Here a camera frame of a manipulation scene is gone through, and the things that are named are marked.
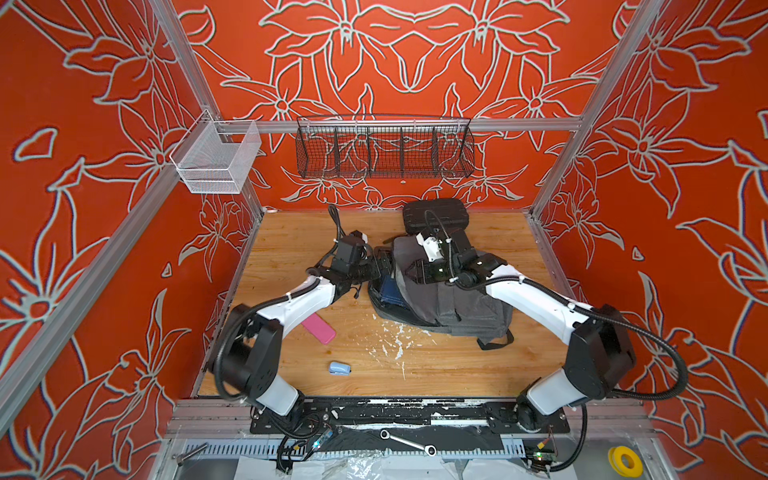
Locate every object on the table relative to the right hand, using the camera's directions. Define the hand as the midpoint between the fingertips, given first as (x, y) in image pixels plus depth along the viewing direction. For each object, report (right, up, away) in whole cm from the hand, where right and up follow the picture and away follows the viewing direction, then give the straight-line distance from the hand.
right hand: (407, 269), depth 82 cm
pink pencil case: (-28, -18, +9) cm, 34 cm away
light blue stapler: (-19, -27, -3) cm, 33 cm away
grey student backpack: (+20, -14, +6) cm, 25 cm away
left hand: (-6, +2, +5) cm, 8 cm away
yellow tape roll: (+49, -43, -15) cm, 67 cm away
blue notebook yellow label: (-4, -8, +9) cm, 13 cm away
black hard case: (+14, +18, +34) cm, 41 cm away
